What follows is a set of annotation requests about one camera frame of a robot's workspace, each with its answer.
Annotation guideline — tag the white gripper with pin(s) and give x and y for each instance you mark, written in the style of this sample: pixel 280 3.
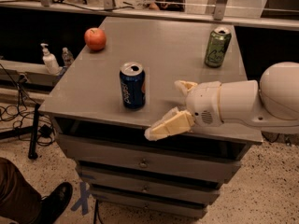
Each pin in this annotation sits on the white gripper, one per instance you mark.
pixel 203 103

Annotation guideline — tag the blue pepsi can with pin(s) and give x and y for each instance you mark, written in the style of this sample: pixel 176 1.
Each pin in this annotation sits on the blue pepsi can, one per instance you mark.
pixel 132 78

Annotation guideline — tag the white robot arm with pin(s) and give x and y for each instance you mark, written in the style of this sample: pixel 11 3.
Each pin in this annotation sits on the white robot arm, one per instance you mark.
pixel 270 104

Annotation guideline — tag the green soda can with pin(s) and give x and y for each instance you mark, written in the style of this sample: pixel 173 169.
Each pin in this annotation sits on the green soda can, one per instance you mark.
pixel 217 46

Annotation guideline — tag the top drawer front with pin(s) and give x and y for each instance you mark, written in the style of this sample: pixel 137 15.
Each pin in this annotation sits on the top drawer front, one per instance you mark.
pixel 147 159

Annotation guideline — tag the drawer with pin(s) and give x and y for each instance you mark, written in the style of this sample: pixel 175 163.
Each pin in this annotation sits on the drawer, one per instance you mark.
pixel 179 209
pixel 147 159
pixel 154 187

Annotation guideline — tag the grey drawer cabinet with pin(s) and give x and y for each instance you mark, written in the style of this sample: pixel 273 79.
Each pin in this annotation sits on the grey drawer cabinet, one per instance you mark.
pixel 87 100

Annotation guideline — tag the bottom drawer front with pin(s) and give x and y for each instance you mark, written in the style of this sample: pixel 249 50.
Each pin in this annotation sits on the bottom drawer front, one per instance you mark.
pixel 179 209

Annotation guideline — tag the red apple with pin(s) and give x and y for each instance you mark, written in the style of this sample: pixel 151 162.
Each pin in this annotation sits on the red apple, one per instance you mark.
pixel 95 39

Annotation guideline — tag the middle drawer front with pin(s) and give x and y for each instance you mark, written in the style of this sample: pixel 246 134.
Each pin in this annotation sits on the middle drawer front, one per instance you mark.
pixel 154 187

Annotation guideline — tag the clear plastic bottle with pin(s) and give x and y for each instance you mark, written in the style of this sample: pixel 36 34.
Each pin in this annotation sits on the clear plastic bottle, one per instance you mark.
pixel 67 57

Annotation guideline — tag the blue tape cross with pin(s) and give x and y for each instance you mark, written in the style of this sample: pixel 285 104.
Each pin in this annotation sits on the blue tape cross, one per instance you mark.
pixel 84 202

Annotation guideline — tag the white pump bottle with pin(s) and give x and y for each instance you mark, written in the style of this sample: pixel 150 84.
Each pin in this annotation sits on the white pump bottle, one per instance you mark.
pixel 50 60

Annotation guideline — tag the black stand leg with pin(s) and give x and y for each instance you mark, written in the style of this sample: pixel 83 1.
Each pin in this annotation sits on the black stand leg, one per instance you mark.
pixel 32 155

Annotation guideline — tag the black leather shoe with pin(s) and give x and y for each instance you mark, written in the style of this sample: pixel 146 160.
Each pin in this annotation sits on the black leather shoe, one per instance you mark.
pixel 55 204

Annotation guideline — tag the brown trouser leg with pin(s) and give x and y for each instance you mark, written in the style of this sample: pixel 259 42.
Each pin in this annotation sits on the brown trouser leg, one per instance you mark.
pixel 19 201

